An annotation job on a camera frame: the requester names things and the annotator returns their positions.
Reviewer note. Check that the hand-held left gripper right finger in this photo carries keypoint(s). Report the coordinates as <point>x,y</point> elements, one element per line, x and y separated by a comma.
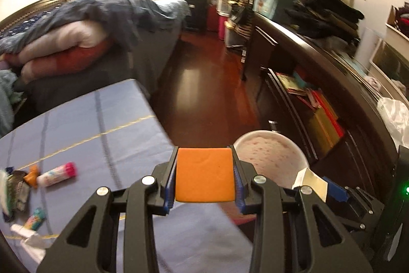
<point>238,191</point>

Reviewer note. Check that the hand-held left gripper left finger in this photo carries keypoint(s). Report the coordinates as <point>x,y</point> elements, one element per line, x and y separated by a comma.
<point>170,188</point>

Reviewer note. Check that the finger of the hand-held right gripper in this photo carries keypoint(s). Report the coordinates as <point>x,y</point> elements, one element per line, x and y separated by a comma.
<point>335,191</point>

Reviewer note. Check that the white paper scrap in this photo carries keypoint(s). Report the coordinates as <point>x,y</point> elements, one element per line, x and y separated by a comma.
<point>308,180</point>

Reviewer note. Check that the orange square sponge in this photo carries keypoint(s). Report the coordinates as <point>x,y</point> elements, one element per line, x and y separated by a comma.
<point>204,175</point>

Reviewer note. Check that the white pink-speckled paper cup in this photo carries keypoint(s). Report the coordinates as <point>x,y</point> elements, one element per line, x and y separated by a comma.
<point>271,154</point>

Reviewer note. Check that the dark snack wrapper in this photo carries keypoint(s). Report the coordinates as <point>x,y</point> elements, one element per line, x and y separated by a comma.
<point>17,191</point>

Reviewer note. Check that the row of colourful books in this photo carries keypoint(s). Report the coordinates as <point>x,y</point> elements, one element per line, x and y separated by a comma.
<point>319,113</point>

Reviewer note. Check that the white plastic bag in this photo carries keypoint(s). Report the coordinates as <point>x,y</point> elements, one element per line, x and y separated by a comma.
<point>394,119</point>

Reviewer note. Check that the blue checked tablecloth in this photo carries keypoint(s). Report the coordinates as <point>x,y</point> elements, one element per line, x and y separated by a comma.
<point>96,132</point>

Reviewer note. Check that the white tube with pink cap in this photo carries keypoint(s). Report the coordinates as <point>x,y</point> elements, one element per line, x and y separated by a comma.
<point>56,175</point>

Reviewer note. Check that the grey bed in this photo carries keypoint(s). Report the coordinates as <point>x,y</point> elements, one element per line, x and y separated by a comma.
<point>150,55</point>

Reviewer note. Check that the white framed picture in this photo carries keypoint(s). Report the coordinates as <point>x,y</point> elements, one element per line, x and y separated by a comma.
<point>389,65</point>

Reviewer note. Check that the teal candy wrapper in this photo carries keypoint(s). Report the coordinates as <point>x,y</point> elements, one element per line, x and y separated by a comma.
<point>34,219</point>

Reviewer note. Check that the small orange packet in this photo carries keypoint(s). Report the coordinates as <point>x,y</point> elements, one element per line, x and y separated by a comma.
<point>31,177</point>

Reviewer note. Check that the white crumpled tissue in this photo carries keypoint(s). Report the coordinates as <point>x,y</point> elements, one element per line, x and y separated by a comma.
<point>30,237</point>

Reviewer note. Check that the dark wooden dresser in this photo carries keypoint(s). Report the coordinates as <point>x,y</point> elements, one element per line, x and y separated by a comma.
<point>287,46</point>

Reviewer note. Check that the red pillow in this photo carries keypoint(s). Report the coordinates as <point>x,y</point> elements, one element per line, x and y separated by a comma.
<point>70,60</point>

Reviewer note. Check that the pink bag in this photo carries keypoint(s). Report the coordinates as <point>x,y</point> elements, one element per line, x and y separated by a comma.
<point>220,26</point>

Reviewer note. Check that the stack of dark folded clothes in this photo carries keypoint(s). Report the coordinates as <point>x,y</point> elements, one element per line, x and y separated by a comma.
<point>326,14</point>

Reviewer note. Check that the black suitcase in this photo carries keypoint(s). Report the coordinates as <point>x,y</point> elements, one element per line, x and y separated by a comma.
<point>195,9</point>

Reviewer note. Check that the white folded comforter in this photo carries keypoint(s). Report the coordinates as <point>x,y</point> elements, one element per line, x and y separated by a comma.
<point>64,39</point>

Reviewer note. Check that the light blue cloth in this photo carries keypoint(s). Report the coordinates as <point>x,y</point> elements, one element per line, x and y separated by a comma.
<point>7,100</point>

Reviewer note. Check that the white plastic container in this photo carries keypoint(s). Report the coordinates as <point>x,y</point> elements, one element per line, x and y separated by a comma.
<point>225,2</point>

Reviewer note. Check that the blue-grey plaid blanket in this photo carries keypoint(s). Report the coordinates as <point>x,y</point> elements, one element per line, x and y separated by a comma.
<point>105,9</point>

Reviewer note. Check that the dark wooden headboard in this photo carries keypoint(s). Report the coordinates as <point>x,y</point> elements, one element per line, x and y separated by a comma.
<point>35,10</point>

